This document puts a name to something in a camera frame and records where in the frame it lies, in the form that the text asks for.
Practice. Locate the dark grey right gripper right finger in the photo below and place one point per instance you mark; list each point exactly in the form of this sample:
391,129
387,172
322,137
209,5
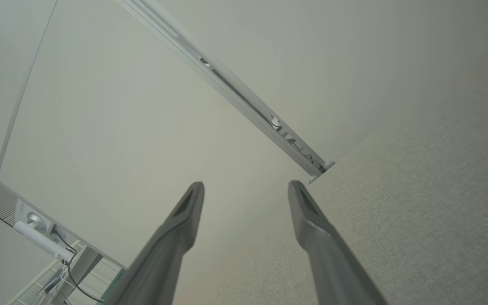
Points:
333,267

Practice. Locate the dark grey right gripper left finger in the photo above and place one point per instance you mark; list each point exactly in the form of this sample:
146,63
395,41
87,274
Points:
163,258

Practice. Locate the white wall-mounted device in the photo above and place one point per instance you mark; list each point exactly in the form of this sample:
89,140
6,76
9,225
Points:
42,239

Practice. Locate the grey metal partition post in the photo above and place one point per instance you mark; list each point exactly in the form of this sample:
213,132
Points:
227,87

